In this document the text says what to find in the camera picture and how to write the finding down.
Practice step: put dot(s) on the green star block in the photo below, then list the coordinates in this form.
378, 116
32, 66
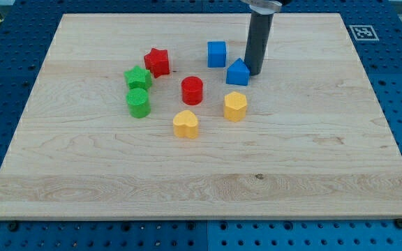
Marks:
138, 77

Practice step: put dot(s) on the red star block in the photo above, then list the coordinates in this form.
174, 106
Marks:
157, 62

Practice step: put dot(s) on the red cylinder block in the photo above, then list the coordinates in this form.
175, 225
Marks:
192, 90

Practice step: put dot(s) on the light wooden board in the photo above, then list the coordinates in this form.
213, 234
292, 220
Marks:
314, 144

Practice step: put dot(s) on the blue cube block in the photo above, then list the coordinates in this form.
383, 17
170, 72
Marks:
216, 54

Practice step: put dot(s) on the white fiducial marker tag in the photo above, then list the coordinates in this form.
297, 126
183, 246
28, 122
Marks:
363, 32

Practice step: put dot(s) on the green cylinder block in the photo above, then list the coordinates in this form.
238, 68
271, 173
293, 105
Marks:
138, 103

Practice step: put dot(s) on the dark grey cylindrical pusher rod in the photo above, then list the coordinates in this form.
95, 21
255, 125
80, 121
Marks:
258, 35

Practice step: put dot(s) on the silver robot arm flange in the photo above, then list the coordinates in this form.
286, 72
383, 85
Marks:
266, 7

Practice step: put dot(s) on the blue house-shaped block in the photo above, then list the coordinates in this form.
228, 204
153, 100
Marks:
238, 73

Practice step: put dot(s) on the yellow hexagon block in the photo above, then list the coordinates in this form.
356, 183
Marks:
235, 106

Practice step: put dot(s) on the yellow heart block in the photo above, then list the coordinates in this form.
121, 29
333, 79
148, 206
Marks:
185, 124

